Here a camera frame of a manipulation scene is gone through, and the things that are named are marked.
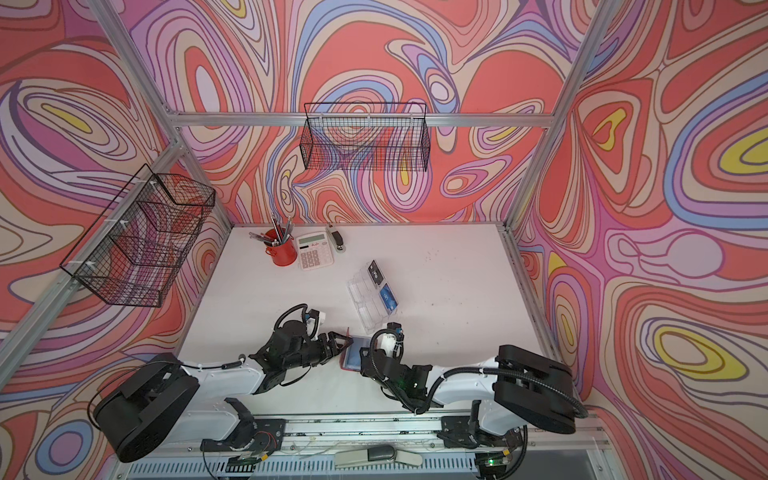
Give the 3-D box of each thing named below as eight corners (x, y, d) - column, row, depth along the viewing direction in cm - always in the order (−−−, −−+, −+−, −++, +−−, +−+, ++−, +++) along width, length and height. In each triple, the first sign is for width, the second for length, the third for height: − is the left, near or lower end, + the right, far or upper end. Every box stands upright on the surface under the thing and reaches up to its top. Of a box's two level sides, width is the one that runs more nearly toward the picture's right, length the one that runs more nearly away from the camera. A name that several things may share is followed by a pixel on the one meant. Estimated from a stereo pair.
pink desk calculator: (302, 273, 108) (299, 265, 104) (298, 244, 117) (295, 235, 113) (334, 266, 110) (332, 258, 106) (328, 238, 119) (326, 229, 116)
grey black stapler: (336, 254, 112) (335, 247, 109) (326, 233, 119) (324, 225, 116) (348, 250, 113) (347, 243, 110) (337, 229, 121) (335, 221, 118)
